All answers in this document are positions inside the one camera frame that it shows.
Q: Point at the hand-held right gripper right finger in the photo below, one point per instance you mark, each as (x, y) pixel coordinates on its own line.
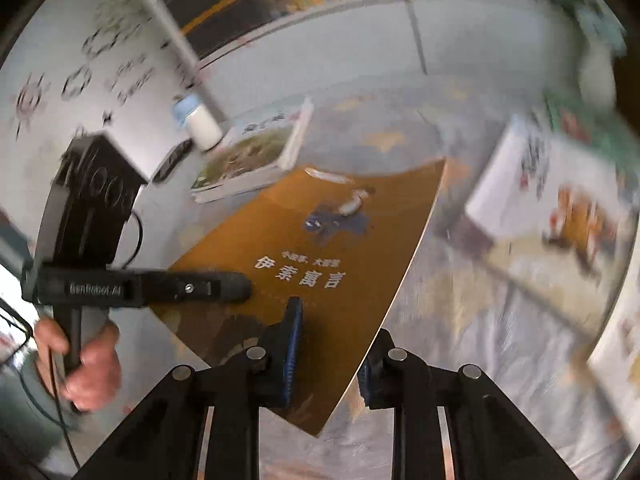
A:
(367, 385)

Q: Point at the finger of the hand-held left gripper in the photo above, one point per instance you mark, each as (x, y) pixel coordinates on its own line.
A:
(200, 287)

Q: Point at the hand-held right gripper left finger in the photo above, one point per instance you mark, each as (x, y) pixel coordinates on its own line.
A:
(294, 355)

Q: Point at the orange-brown book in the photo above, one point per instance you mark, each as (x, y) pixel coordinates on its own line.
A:
(300, 230)

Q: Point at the landscape cover book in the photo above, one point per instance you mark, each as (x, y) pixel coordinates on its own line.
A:
(245, 152)

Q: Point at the white book with orange figure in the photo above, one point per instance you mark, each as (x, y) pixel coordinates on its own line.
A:
(620, 360)

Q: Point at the thin white book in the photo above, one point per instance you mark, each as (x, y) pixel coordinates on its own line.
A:
(545, 195)

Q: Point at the person's left forearm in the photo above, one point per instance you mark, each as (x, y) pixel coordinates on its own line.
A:
(25, 410)

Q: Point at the row of dark hardcover books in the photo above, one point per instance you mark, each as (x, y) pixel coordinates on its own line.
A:
(225, 5)

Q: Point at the person's left hand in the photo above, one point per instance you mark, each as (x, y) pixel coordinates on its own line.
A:
(97, 365)

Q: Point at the black remote control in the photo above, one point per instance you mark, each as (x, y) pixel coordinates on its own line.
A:
(172, 160)

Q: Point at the fan-patterned tablecloth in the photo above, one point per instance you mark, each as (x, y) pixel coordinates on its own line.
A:
(475, 360)

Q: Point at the white bottle with blue lid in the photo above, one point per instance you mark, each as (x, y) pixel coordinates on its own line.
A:
(202, 127)

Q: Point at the white bookshelf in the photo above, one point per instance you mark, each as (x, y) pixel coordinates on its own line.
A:
(350, 40)

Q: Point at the white ribbed vase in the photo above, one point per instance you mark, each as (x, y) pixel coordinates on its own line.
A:
(597, 80)

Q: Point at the blue and white flower bouquet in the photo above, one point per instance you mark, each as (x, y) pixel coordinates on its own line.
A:
(595, 15)

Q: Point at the black bird wall decal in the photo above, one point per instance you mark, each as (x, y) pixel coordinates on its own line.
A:
(107, 117)

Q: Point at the sun wall decal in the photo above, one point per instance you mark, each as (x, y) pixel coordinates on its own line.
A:
(27, 100)

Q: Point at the cloud wall decal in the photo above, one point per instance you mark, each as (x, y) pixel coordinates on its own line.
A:
(77, 82)
(105, 35)

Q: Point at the black lettering wall decal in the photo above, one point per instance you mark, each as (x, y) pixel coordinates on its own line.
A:
(130, 80)

